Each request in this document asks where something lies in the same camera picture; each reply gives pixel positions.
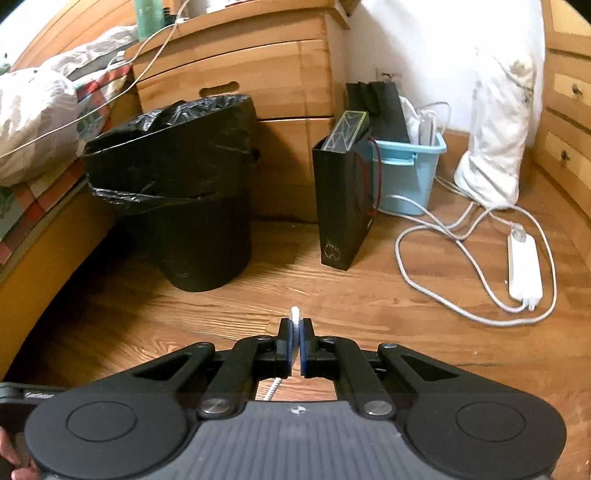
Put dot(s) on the plain black paper bag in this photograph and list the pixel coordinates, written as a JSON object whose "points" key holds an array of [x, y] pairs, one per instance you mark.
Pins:
{"points": [[383, 110]]}

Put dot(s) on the green bottle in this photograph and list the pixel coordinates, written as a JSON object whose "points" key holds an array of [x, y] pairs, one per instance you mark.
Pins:
{"points": [[150, 18]]}

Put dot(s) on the white wall outlet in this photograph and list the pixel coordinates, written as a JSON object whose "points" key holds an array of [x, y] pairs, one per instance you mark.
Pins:
{"points": [[385, 76]]}

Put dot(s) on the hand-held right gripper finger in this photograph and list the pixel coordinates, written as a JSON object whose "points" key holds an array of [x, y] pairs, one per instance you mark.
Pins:
{"points": [[304, 350], [293, 350]]}

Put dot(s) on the black bin liner bag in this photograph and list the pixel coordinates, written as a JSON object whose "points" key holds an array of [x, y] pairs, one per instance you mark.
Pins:
{"points": [[184, 152]]}

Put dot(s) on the checked bedsheet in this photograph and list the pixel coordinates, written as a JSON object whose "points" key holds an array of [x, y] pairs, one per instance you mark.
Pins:
{"points": [[14, 217]]}

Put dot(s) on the black patterned box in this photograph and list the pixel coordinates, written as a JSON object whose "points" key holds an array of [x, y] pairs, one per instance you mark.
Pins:
{"points": [[348, 131]]}

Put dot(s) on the wooden drawer cabinet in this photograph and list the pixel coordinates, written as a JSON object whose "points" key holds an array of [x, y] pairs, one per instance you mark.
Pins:
{"points": [[568, 115]]}

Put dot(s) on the black trash bin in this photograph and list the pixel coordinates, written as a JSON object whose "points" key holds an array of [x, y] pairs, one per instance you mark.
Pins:
{"points": [[203, 240]]}

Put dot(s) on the light blue plastic bin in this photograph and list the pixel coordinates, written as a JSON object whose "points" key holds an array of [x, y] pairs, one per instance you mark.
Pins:
{"points": [[406, 184]]}

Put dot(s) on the person's left hand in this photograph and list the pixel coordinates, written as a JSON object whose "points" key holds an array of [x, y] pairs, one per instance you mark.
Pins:
{"points": [[11, 464]]}

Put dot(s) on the large white plastic bag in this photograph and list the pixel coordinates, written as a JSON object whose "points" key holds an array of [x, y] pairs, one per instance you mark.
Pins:
{"points": [[498, 138]]}

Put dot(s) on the patterned pillow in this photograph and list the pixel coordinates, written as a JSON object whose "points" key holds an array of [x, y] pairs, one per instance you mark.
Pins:
{"points": [[101, 50]]}

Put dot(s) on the dark wicker tray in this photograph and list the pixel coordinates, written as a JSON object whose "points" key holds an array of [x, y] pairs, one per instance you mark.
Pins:
{"points": [[351, 7]]}

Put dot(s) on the wooden nightstand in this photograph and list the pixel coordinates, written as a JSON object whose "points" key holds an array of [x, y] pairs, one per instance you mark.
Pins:
{"points": [[277, 69]]}

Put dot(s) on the black paper bag gold emblem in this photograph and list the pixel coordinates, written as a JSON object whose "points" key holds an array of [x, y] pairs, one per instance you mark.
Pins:
{"points": [[337, 207]]}

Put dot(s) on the white shoelace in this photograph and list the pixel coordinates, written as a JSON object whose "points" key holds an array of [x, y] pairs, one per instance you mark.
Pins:
{"points": [[294, 314]]}

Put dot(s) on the wooden bed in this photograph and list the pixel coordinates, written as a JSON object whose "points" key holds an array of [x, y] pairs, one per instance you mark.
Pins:
{"points": [[46, 249]]}

